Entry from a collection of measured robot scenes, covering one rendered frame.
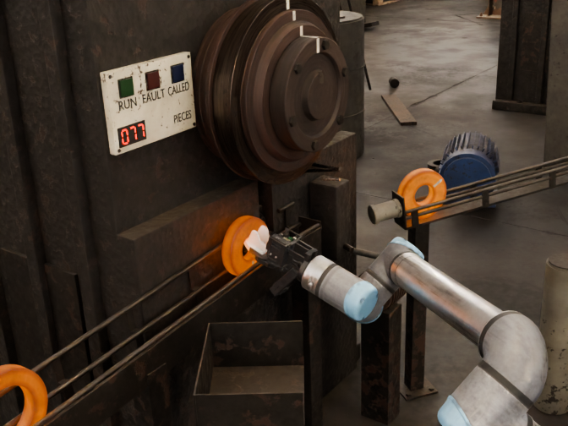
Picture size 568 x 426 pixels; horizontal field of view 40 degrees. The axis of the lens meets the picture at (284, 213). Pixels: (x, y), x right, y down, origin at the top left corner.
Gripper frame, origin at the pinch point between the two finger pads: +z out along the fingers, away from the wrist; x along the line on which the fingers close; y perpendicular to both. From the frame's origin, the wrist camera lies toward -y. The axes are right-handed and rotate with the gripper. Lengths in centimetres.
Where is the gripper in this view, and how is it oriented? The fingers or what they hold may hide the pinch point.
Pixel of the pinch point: (245, 239)
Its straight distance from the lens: 196.6
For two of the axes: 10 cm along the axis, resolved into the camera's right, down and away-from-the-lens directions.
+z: -7.8, -4.5, 4.3
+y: 1.9, -8.4, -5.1
